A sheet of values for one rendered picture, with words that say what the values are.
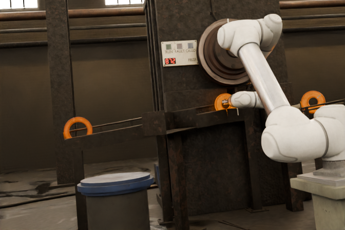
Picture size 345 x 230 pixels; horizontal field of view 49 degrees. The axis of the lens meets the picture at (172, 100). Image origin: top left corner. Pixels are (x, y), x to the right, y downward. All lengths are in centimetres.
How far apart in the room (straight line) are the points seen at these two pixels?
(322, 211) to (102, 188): 88
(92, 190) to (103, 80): 725
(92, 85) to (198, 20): 605
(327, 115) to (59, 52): 412
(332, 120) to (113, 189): 89
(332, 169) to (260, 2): 173
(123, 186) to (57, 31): 397
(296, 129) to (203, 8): 161
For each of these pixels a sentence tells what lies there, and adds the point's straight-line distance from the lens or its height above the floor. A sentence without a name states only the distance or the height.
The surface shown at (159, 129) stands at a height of 62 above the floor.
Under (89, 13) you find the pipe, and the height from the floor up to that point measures 318.
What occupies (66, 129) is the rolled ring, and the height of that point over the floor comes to 67.
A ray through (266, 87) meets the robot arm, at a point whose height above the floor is 75.
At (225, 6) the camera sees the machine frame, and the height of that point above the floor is 149.
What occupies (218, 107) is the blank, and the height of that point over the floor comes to 73.
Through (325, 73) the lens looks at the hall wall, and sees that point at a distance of 1015.
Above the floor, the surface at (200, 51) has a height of 113.
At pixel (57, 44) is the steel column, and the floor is 185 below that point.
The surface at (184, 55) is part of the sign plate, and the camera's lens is 275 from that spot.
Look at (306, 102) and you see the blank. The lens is 273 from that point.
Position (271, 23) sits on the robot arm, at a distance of 188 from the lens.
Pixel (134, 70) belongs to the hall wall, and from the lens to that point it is 874.
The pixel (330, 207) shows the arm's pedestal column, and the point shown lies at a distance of 163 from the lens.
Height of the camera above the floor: 61
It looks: 4 degrees up
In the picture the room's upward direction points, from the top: 5 degrees counter-clockwise
